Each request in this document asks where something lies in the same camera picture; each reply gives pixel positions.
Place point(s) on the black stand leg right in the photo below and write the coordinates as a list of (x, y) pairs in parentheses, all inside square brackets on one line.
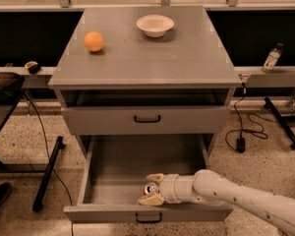
[(281, 121)]

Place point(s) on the grey upper drawer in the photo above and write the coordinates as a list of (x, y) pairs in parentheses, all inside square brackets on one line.
[(145, 120)]

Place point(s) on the orange fruit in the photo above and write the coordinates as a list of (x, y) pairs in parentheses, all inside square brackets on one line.
[(94, 41)]

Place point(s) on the black table frame left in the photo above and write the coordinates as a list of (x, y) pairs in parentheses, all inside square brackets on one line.
[(47, 169)]

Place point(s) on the clear plastic bottle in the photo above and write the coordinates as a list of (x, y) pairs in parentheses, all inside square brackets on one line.
[(272, 58)]

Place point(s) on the black bag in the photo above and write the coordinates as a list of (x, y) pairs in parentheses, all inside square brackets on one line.
[(10, 85)]

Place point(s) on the red coke can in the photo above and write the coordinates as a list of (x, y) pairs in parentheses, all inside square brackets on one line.
[(150, 188)]

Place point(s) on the white bowl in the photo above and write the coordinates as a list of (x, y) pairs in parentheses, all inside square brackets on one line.
[(155, 25)]

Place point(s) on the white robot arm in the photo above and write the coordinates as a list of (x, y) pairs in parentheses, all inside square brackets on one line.
[(206, 187)]

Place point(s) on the yellow black tape measure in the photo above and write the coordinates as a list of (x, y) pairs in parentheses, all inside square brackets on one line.
[(32, 67)]

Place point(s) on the grey drawer cabinet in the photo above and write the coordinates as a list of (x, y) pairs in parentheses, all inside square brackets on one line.
[(188, 66)]

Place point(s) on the open grey lower drawer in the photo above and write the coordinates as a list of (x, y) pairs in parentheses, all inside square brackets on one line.
[(116, 173)]

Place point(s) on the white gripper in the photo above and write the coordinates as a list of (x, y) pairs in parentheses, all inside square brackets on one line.
[(167, 188)]

